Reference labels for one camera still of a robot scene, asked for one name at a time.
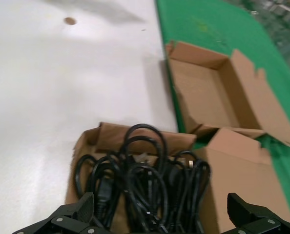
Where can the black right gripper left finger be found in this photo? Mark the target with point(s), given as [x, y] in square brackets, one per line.
[69, 219]

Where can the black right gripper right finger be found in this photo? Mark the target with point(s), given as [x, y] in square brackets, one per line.
[254, 219]

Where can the open brown cardboard box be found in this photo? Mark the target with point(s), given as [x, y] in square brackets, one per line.
[235, 170]
[208, 92]

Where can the green table cloth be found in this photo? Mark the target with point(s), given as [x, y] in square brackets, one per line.
[220, 26]

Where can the round brown cardboard disc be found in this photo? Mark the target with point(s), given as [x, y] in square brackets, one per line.
[70, 21]

